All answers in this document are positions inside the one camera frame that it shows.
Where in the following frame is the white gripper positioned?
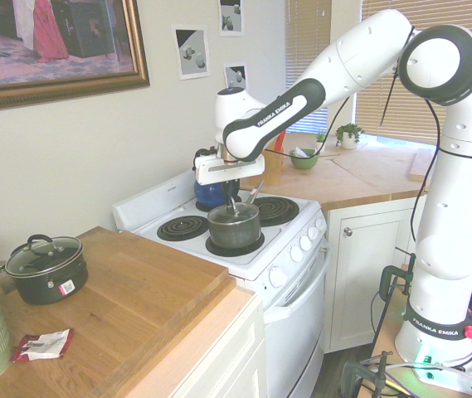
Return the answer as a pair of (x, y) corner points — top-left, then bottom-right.
(195, 155), (266, 204)

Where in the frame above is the glass saucepan lid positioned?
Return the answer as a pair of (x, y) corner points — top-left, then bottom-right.
(207, 195), (260, 227)

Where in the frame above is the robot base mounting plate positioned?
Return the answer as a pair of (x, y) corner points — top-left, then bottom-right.
(413, 364), (472, 397)

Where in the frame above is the plant in white pot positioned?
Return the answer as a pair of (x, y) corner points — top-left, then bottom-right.
(334, 123), (365, 150)

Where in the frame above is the glass stock pot lid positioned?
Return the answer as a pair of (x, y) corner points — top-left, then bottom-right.
(4, 235), (84, 278)

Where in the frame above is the black stock pot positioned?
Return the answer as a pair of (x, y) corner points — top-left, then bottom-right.
(6, 256), (90, 307)

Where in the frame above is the small coil burner under kettle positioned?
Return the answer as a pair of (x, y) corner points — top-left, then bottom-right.
(195, 198), (243, 213)

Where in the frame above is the dark green saucepan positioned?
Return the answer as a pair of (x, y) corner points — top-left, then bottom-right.
(207, 178), (266, 250)

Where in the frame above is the wooden knife block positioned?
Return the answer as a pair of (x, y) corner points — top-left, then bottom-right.
(260, 148), (289, 187)

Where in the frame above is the large coil burner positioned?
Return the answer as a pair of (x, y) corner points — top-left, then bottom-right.
(251, 196), (301, 228)

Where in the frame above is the small coil burner under saucepan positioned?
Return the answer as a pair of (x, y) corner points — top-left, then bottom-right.
(205, 231), (265, 258)

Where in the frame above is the small bare coil burner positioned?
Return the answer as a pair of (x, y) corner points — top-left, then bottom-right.
(156, 215), (211, 242)

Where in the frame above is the green ceramic bowl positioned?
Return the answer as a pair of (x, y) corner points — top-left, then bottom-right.
(289, 148), (321, 170)

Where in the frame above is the white oven knob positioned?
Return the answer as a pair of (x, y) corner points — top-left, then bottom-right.
(268, 266), (289, 289)

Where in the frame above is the white electric stove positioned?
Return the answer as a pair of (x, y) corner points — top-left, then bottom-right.
(111, 170), (331, 398)

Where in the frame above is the white door cabinet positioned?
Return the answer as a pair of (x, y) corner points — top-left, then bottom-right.
(322, 197), (427, 355)

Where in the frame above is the white drawer cabinet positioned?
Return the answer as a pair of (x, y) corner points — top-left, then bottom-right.
(127, 285), (268, 398)

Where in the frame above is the narrow wooden window blind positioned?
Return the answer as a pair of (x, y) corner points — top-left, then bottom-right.
(284, 0), (332, 134)

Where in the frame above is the black C clamp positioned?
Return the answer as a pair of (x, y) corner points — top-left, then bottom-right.
(378, 252), (417, 316)
(340, 351), (394, 398)

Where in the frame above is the light wooden board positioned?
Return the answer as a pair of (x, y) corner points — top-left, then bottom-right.
(408, 148), (436, 182)

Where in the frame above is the gold framed painting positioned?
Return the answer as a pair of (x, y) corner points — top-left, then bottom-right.
(0, 0), (151, 115)

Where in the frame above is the red white packet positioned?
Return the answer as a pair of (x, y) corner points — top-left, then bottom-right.
(10, 328), (75, 363)

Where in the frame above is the wide wooden window blind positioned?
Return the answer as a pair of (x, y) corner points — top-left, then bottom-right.
(354, 0), (472, 146)

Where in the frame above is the blue kettle black handle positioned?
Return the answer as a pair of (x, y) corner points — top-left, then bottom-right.
(193, 178), (241, 210)

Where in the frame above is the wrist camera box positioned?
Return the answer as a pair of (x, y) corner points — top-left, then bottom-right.
(192, 147), (219, 172)

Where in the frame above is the white oven door handle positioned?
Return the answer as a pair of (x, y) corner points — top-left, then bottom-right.
(264, 248), (331, 324)

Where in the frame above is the large grey wall photo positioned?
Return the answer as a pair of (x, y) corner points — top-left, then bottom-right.
(172, 24), (211, 81)

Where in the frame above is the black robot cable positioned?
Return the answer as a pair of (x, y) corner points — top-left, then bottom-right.
(276, 27), (444, 250)

